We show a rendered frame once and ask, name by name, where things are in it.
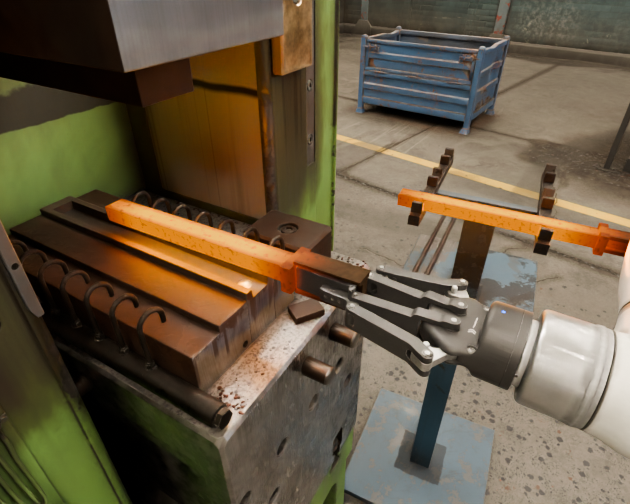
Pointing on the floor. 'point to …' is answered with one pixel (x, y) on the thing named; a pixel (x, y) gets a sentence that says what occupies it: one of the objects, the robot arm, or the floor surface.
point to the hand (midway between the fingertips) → (329, 280)
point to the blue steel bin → (432, 73)
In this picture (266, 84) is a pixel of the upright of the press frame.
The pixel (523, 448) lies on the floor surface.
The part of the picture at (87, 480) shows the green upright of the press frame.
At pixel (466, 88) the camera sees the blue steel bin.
